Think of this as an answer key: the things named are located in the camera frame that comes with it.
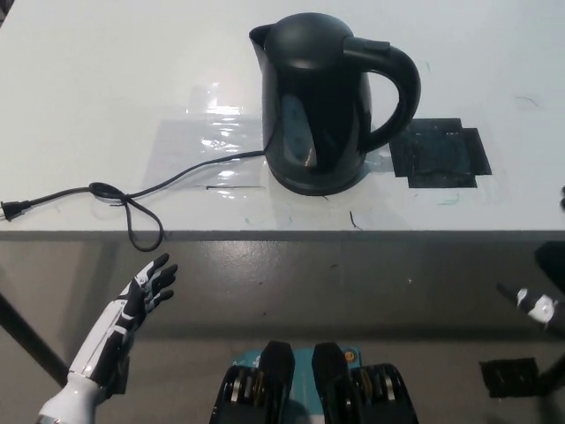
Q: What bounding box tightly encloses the black tape patch on desk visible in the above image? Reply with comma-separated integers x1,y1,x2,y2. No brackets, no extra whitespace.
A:
388,117,493,190

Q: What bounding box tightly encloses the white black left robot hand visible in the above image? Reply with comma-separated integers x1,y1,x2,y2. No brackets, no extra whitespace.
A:
65,252,179,390

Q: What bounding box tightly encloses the clear plastic sheet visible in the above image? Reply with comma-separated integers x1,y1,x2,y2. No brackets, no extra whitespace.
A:
143,117,268,190

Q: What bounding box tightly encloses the black power cord with plug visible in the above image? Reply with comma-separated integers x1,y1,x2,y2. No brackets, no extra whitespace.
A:
0,149,268,252

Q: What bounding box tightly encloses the small black floor tape patch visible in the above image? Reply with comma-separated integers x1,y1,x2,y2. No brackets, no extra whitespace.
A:
106,347,133,395

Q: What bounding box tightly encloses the black electric kettle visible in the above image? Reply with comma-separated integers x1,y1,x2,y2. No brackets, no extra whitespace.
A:
248,12,422,189

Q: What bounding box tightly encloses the round black kettle base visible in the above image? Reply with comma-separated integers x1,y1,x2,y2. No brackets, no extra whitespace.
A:
267,170,367,197

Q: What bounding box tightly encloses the large black floor tape patch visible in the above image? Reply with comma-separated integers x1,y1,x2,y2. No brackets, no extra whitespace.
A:
479,357,543,398

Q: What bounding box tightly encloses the black table leg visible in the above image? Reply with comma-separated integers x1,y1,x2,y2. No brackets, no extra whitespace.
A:
0,289,70,388

